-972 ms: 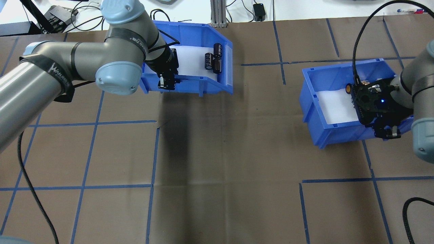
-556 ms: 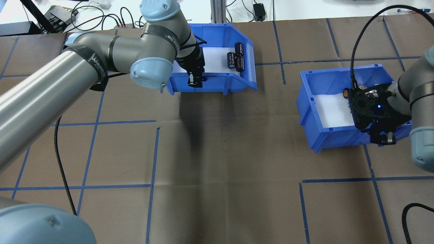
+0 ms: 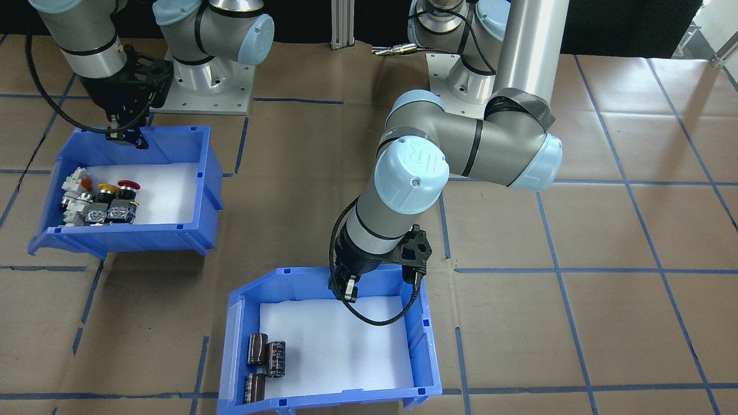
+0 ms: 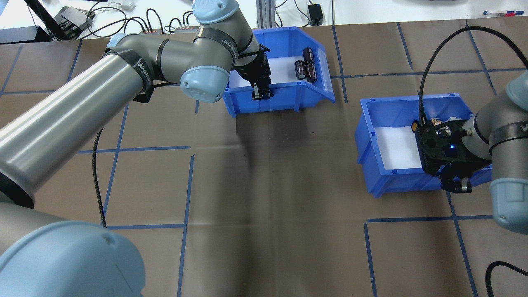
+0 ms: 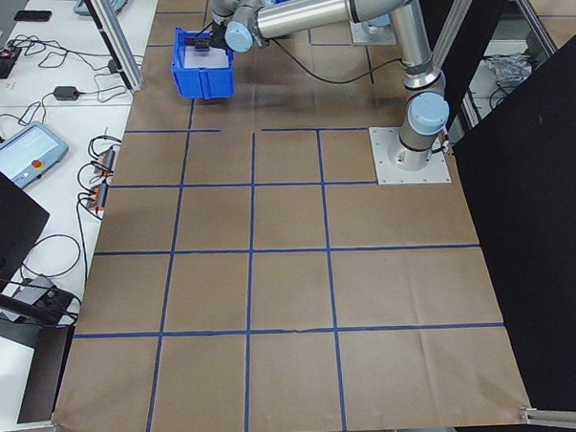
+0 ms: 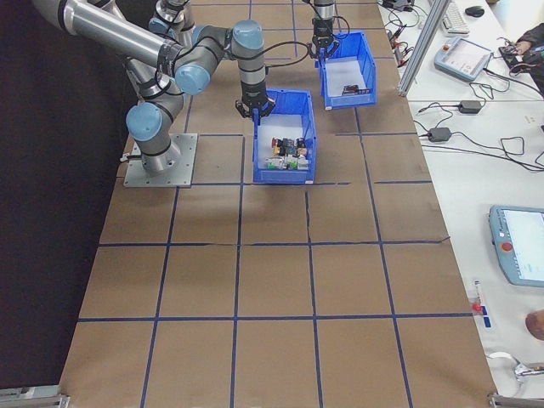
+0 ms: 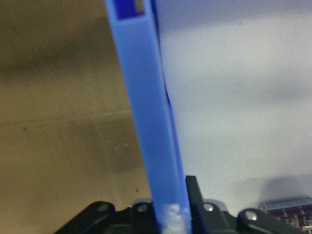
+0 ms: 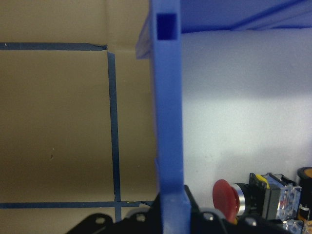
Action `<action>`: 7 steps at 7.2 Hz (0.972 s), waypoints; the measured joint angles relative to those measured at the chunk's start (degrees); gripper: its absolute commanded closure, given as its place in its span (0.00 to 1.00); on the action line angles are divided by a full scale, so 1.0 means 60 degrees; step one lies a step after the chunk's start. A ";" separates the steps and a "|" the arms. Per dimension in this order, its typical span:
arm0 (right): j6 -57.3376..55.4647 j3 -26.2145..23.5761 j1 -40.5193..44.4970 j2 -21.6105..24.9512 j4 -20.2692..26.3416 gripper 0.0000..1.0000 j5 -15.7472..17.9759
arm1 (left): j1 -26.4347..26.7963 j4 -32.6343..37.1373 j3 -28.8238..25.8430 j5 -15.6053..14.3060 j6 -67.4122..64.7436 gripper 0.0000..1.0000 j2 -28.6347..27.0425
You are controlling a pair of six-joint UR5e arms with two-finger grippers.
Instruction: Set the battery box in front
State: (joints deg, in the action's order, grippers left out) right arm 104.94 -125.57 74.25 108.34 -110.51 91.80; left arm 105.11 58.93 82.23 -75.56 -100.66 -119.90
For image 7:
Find blue bin with capacitors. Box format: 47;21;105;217
104;0;195;234

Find black cylindrical capacitor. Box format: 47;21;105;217
258;197;312;229

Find white foam liner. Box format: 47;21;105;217
153;0;312;234

